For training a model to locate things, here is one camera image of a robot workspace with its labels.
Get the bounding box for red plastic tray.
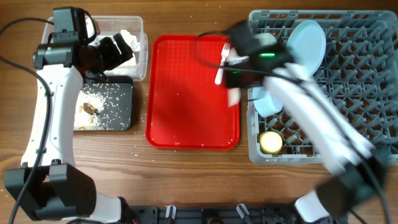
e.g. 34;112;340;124
146;35;240;151

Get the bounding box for rice and food leftovers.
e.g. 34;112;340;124
73;83;133;131

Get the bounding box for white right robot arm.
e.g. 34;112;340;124
223;21;391;223

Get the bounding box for large light blue plate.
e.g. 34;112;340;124
287;20;326;76

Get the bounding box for green bowl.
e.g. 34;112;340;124
254;33;277;47

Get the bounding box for black waste tray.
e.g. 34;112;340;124
73;75;134;132

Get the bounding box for light blue bowl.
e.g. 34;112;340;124
252;87;283;118

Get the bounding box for yellow plastic cup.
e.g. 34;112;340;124
259;131;283;154

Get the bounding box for white paper napkin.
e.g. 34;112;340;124
105;30;141;75

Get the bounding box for cream plastic spoon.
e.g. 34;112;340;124
228;88;241;107

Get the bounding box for grey dishwasher rack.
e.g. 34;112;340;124
246;10;397;165

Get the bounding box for white plastic fork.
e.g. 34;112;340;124
215;42;230;85

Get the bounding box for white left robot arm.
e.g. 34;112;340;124
4;7;139;223

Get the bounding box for clear plastic waste bin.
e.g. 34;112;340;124
34;9;148;81

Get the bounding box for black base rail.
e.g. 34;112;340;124
127;203;304;224

